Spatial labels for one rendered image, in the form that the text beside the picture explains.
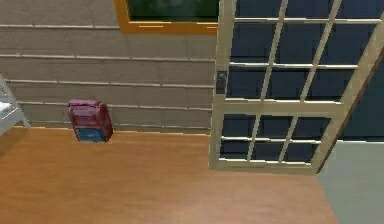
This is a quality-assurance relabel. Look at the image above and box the dark round door knob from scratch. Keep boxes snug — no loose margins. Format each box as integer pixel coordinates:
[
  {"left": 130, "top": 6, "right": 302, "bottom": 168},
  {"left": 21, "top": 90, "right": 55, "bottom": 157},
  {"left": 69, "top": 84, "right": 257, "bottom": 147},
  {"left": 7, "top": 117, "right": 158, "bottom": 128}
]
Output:
[{"left": 215, "top": 70, "right": 228, "bottom": 95}]

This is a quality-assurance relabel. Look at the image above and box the orange framed window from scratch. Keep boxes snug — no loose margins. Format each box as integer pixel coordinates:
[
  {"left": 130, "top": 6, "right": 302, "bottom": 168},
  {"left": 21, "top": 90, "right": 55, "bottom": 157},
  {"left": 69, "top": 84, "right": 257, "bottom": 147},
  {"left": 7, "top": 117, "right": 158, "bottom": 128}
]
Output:
[{"left": 113, "top": 0, "right": 221, "bottom": 36}]

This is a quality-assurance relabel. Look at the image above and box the cream glazed room door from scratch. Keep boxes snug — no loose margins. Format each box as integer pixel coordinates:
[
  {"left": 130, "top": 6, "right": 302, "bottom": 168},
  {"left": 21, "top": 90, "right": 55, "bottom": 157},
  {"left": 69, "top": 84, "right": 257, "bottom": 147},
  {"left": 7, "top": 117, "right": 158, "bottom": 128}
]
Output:
[{"left": 208, "top": 0, "right": 384, "bottom": 176}]

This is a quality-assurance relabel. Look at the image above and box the red and blue backpack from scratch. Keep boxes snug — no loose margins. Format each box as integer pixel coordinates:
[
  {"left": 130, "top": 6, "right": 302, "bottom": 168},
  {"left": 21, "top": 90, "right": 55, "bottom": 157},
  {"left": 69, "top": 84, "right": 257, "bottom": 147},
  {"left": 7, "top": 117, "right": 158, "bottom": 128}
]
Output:
[{"left": 67, "top": 98, "right": 114, "bottom": 144}]

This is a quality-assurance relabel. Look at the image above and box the grey metal furniture frame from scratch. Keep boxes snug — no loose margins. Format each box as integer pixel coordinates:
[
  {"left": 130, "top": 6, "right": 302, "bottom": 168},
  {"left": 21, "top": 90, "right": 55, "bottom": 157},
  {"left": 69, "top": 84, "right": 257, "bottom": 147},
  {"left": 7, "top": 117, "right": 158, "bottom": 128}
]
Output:
[{"left": 0, "top": 74, "right": 32, "bottom": 137}]

